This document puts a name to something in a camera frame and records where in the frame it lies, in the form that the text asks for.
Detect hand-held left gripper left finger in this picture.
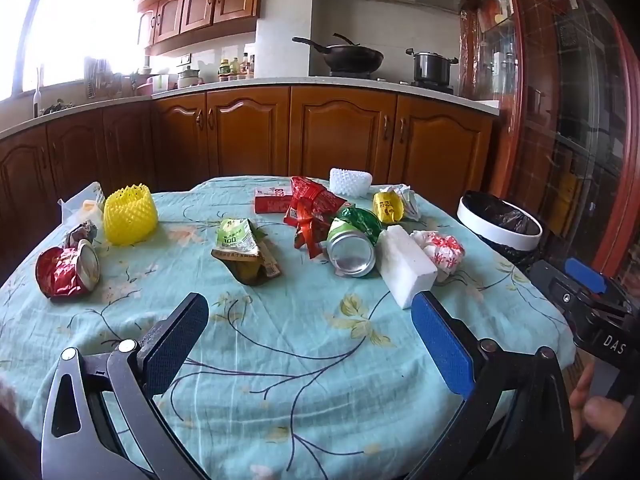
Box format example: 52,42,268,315
41,292,210,480

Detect steel cooking pot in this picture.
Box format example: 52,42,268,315
406,48,459,84

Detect black gas hob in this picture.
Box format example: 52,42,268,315
327,72,456,96

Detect wooden cabinets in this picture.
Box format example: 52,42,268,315
132,0,263,56
0,85,496,271

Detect grey kitchen countertop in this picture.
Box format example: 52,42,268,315
0,76,501,133

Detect wooden upper cabinets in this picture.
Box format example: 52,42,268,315
132,0,263,56

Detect metal dish rack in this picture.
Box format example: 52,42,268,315
84,56,114,99

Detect kitchen window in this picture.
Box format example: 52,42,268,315
0,0,143,103

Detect black wok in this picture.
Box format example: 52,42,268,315
292,33,385,75

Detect white foam block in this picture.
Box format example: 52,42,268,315
376,225,438,309

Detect crushed red can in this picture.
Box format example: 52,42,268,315
35,240,101,301

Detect yellow wrapper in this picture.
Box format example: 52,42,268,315
372,186,407,224

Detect row of seasoning bottles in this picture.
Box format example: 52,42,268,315
217,52,256,82

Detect white ceramic pot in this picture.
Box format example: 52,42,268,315
177,65,203,89

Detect teal floral tablecloth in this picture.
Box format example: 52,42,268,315
0,175,576,480

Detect crumpled white paper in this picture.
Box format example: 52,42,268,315
395,184,426,221

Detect white trash bin black bag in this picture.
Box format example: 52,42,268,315
457,191,543,272

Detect white foam fruit net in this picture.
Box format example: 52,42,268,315
329,167,375,196

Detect crushed green can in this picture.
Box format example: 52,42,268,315
326,207,383,278

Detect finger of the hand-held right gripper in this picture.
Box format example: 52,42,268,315
565,257,609,294

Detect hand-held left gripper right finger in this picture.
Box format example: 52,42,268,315
404,290,576,480

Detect red drink carton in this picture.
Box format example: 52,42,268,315
254,186,296,214

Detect yellow foam fruit net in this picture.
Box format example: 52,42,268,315
103,184,159,246

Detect white plastic bag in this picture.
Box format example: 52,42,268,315
57,182,108,231

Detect flattened green white drink carton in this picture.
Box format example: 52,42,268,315
211,217,283,287

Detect crumpled silver red wrapper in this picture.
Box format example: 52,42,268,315
65,220,99,249

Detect crumpled red white wrapper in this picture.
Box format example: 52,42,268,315
410,230,466,283

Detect glass door display cabinet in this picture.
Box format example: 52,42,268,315
460,0,640,281

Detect person's right hand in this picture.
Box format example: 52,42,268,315
570,360,629,456

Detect red snack wrapper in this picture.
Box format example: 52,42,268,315
284,176,351,260

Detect wooden lower cabinets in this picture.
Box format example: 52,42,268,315
0,85,496,271

